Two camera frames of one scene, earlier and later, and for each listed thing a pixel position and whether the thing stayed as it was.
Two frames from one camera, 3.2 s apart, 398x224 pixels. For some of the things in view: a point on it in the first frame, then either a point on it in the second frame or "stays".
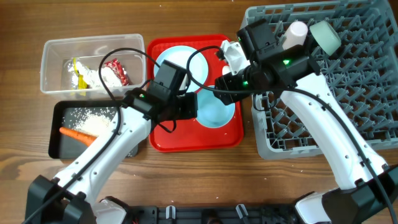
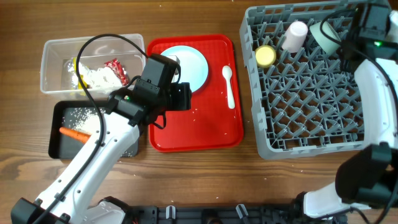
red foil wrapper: (119, 70) stays
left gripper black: (191, 112) to (183, 96)
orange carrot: (86, 138) stays
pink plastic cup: (295, 35) stays
